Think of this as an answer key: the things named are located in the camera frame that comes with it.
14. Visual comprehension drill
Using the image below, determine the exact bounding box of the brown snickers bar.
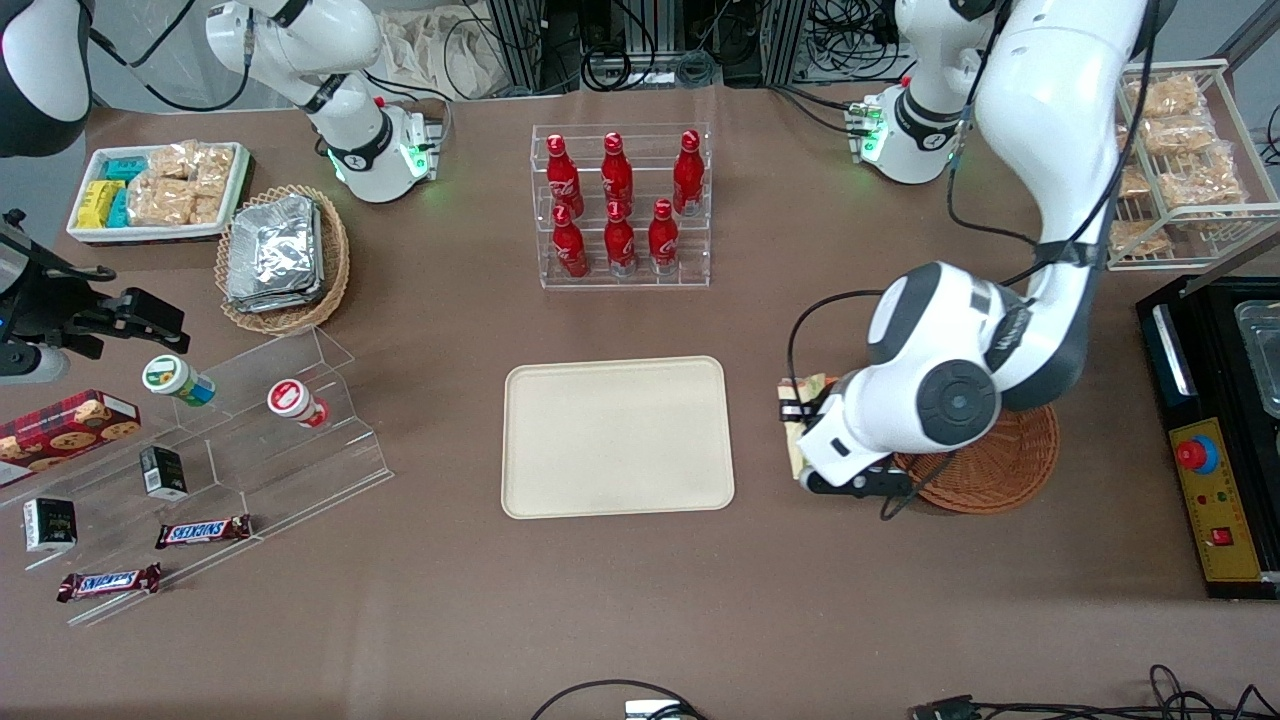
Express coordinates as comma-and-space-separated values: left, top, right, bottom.
155, 514, 254, 550
56, 563, 163, 603

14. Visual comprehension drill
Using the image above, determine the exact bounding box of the red lid yogurt cup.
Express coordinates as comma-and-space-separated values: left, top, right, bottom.
266, 378, 331, 430

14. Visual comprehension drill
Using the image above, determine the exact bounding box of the beige plastic tray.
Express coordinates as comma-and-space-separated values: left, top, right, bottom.
500, 355, 737, 521

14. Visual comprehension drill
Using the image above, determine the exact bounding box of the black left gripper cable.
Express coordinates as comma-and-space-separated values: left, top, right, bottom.
787, 288, 887, 391

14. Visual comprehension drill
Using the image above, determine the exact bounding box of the beige cloth bag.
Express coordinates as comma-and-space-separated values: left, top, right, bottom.
378, 8, 513, 101

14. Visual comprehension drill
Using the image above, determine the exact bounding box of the light tan wicker basket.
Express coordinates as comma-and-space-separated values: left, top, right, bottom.
214, 184, 352, 337

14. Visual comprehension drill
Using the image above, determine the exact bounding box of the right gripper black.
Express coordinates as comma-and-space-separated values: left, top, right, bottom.
0, 232, 189, 351

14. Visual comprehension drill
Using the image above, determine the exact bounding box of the yellow control panel box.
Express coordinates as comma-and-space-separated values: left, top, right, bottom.
1168, 415, 1267, 586

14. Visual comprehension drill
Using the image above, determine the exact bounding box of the clear acrylic bottle rack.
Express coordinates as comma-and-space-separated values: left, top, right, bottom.
530, 122, 713, 291

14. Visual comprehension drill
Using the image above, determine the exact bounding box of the white rectangular snack tray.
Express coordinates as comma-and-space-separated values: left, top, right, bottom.
66, 141, 254, 246

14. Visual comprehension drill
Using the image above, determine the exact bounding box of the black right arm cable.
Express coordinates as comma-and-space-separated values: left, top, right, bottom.
85, 0, 251, 113

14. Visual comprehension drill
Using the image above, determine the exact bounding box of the clear plastic container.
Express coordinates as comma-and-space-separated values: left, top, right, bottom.
1233, 300, 1280, 421

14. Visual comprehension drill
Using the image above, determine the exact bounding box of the white wire rack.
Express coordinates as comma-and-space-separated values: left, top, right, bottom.
1105, 58, 1280, 273

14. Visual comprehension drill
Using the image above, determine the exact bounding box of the red cola bottle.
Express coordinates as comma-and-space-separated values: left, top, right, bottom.
600, 131, 635, 216
604, 199, 638, 278
545, 133, 585, 219
647, 198, 681, 277
672, 129, 706, 218
551, 203, 590, 280

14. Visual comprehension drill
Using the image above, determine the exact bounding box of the small black carton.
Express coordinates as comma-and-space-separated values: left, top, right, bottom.
23, 497, 78, 554
139, 445, 189, 501

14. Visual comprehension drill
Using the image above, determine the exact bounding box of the brown wicker basket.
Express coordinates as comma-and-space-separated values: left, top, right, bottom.
893, 400, 1061, 516

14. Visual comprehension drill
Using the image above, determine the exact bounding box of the clear acrylic stepped shelf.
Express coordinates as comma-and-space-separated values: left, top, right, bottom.
0, 325, 396, 629

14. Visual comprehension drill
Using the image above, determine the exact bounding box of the black cable tangle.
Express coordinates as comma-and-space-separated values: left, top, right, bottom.
545, 0, 766, 93
808, 0, 906, 83

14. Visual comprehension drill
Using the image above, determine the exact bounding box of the red plaid cookie box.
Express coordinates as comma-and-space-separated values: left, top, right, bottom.
0, 389, 142, 489

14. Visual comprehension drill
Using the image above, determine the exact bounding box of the thin black cable bundle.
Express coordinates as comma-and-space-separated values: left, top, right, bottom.
975, 664, 1280, 720

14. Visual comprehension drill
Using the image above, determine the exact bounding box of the aluminium frame post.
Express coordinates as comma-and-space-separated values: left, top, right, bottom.
487, 0, 549, 96
762, 0, 813, 86

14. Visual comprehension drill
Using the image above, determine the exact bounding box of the black left camera cable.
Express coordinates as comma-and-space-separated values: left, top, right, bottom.
878, 452, 963, 522

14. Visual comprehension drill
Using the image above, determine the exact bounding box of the black left base cable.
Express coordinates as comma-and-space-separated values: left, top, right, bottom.
768, 84, 863, 137

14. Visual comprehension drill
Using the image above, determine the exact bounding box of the green lid yogurt cup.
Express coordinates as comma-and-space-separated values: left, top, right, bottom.
141, 354, 217, 408

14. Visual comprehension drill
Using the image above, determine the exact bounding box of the yellow snack packet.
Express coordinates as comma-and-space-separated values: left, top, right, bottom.
76, 180, 126, 230

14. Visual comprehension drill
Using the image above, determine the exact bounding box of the triangular sandwich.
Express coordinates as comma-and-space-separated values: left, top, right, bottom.
779, 373, 833, 482

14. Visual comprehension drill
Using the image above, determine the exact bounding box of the black arched cable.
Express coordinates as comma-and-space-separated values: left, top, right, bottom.
530, 679, 706, 720

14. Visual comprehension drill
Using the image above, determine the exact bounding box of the silver foil packet stack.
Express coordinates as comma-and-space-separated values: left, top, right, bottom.
224, 194, 326, 315

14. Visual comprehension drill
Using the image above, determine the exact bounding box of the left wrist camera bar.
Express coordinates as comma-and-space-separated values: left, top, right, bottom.
798, 463, 914, 499

